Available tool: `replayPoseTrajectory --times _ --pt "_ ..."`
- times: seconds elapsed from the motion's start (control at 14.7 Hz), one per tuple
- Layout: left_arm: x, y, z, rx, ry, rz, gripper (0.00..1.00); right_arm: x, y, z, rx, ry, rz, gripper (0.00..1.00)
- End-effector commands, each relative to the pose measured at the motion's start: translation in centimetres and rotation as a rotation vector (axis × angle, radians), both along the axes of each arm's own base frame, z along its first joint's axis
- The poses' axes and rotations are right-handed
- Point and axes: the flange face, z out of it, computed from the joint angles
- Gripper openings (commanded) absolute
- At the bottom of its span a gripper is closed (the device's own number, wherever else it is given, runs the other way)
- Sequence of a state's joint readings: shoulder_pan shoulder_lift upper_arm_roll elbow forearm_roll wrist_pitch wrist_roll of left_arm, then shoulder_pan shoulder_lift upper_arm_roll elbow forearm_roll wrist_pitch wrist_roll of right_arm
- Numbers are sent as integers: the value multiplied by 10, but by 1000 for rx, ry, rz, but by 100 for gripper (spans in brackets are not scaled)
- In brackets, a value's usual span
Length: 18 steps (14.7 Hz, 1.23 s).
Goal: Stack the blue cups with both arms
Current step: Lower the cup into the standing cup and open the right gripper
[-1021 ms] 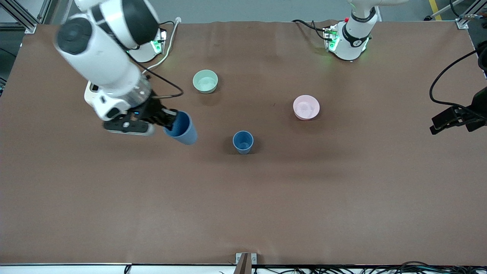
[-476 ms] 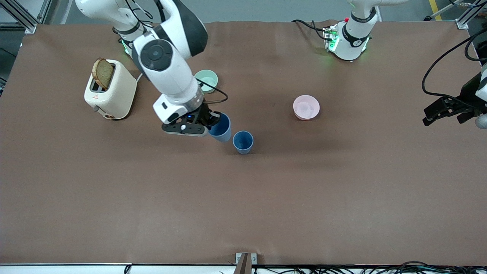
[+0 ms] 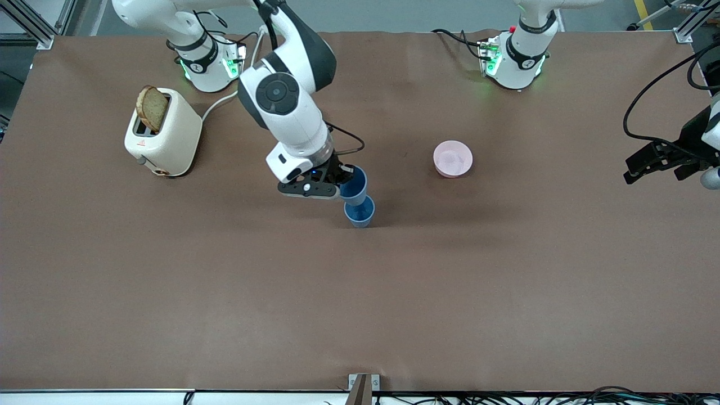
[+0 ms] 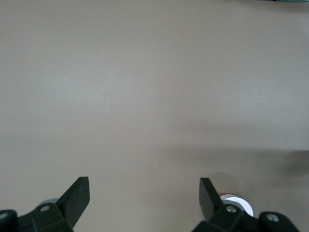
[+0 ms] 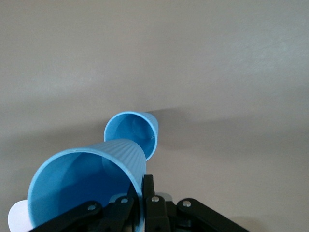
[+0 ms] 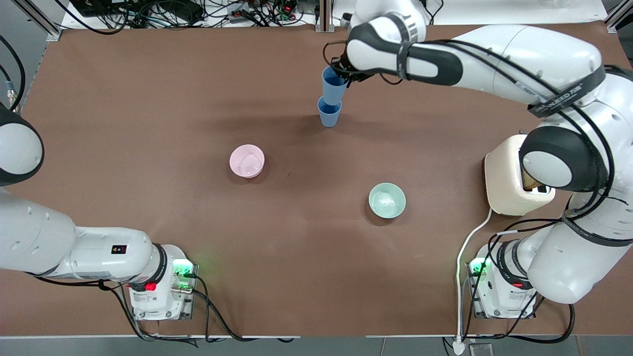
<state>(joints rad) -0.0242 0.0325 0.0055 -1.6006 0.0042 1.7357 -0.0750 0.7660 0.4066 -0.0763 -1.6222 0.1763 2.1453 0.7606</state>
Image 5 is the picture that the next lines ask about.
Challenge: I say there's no white round-edged piece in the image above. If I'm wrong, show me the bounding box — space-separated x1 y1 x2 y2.
7 200 32 232

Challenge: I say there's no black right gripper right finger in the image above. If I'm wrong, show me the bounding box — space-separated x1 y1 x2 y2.
142 174 250 232

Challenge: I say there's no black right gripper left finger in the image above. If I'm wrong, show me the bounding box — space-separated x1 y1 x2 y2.
28 186 140 232

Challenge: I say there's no blue ribbed plastic cup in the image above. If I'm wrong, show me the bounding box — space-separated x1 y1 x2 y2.
103 111 159 161
27 139 147 232

